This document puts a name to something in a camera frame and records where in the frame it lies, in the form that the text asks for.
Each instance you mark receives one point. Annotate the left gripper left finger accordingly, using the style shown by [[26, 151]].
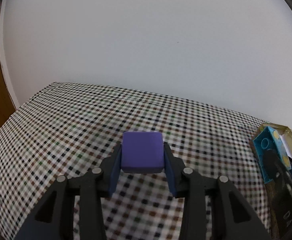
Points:
[[52, 217]]

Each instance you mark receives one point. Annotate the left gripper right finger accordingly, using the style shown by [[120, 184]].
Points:
[[232, 215]]

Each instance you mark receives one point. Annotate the turquoise toy brick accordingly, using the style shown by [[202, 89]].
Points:
[[272, 141]]

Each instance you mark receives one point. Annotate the purple cube block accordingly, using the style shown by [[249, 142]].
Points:
[[142, 152]]

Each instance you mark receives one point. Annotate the checkered tablecloth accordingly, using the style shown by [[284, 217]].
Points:
[[68, 128]]

